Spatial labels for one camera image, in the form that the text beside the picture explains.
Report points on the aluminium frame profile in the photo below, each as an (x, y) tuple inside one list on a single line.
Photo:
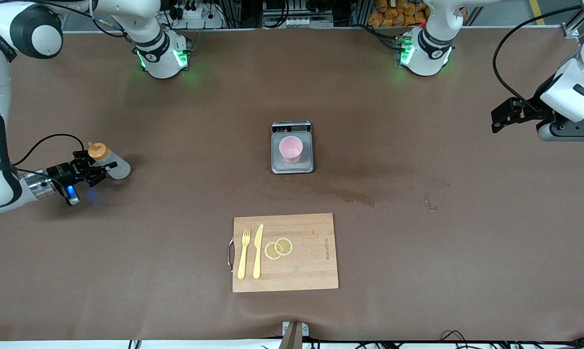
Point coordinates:
[(570, 29)]

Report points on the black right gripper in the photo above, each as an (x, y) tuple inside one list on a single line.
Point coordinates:
[(60, 172)]

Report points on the metal table bracket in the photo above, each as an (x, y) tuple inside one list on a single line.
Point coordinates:
[(305, 329)]

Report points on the white power strip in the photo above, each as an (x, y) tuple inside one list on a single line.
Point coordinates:
[(199, 14), (296, 21)]

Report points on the lemon slice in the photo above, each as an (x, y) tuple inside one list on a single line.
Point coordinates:
[(284, 246), (270, 252)]

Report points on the wooden cutting board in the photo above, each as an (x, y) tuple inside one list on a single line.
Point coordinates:
[(311, 261)]

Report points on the yellow plastic fork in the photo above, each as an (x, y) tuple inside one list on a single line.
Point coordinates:
[(244, 257)]

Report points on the brown mount post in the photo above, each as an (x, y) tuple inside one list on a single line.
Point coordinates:
[(292, 339)]

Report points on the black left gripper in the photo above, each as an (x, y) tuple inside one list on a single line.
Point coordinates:
[(534, 109)]

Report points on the silver kitchen scale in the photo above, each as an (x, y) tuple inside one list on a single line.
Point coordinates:
[(282, 166)]

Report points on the brown table cover mat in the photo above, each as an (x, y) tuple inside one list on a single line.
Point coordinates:
[(418, 266)]

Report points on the orange packaged goods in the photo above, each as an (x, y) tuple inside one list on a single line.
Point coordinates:
[(386, 14)]

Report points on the sauce bottle with orange cap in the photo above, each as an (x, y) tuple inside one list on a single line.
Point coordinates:
[(117, 167)]

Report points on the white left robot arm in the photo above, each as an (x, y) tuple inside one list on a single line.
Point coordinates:
[(427, 48)]

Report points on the pink cup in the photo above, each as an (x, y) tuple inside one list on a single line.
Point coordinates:
[(291, 148)]

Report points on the yellow plastic knife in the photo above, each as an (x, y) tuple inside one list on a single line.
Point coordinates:
[(258, 257)]

